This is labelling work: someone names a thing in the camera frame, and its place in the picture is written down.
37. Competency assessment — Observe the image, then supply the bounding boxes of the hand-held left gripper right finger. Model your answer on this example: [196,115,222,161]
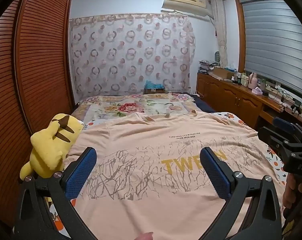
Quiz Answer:
[200,147,284,240]

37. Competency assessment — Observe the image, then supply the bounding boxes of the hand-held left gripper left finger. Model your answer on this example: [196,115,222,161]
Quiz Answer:
[14,147,97,240]

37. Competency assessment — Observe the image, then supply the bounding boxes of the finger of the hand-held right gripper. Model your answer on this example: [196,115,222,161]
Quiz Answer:
[258,127,292,153]
[274,117,298,133]

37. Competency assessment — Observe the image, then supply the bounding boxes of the peach printed t-shirt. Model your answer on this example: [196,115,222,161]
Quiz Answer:
[64,111,287,240]

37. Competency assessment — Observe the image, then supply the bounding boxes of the pile of folded clothes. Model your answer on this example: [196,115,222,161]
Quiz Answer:
[198,59,220,74]

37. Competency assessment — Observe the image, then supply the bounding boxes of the person's right hand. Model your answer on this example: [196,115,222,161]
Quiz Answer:
[282,173,298,209]

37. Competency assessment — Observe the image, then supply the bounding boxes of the person's left hand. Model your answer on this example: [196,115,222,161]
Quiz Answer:
[135,232,154,240]

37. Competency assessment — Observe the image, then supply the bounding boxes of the orange fruit print blanket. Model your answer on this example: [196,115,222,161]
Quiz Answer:
[48,111,300,240]

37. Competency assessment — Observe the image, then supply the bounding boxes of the yellow plush toy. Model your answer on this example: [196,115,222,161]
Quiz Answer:
[19,113,83,202]

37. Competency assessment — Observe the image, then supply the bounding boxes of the wooden cabinet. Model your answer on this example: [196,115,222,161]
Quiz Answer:
[196,72,302,130]

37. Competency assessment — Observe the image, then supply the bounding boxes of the dark blue bed sheet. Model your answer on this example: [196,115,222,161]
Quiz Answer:
[191,94,218,114]

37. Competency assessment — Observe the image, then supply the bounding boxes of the floral blanket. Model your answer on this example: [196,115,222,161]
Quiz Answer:
[72,93,198,125]

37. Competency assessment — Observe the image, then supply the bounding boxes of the open cardboard box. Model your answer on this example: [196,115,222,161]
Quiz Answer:
[212,67,235,80]

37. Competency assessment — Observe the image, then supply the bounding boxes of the grey window blind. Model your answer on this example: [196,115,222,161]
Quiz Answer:
[242,0,302,98]

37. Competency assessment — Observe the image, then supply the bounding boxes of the cardboard box with blue cloth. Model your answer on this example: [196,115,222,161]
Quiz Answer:
[144,80,166,95]

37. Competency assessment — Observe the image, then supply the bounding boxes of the white lace curtain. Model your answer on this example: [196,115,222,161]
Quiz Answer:
[211,0,228,67]

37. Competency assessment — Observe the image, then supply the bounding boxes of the wooden louvered wardrobe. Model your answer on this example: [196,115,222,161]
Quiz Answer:
[0,0,75,228]

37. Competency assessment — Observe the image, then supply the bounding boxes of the white air conditioner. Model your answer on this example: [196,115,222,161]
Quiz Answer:
[162,0,208,18]

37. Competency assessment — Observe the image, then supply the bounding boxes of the wooden window frame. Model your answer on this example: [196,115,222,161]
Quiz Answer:
[235,0,246,73]

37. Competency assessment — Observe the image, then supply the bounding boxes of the circle patterned wall cloth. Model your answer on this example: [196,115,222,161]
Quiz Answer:
[69,14,196,98]

